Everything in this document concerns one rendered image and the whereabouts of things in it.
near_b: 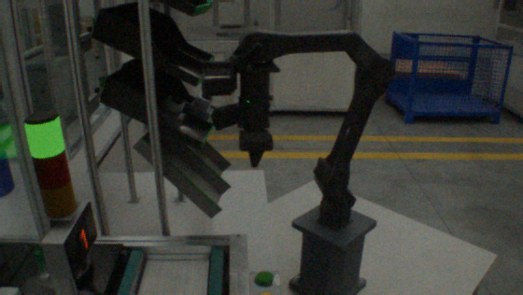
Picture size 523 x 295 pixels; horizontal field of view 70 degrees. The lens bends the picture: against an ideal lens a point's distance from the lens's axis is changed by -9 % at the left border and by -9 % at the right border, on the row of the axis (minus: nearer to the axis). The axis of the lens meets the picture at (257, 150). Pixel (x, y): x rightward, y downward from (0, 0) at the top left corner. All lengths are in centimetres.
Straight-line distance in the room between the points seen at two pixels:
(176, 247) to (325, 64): 398
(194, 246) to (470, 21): 965
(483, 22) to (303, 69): 641
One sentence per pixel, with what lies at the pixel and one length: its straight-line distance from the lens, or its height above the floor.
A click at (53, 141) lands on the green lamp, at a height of 138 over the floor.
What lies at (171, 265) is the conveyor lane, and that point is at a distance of 108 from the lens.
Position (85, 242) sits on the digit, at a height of 120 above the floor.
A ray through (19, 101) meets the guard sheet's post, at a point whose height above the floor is 144.
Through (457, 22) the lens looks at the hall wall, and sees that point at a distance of 1019.
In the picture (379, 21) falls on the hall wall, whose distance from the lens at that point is 955.
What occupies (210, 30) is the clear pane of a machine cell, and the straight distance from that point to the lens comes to 476.
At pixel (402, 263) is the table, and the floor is 86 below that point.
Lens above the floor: 159
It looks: 23 degrees down
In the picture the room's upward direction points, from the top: straight up
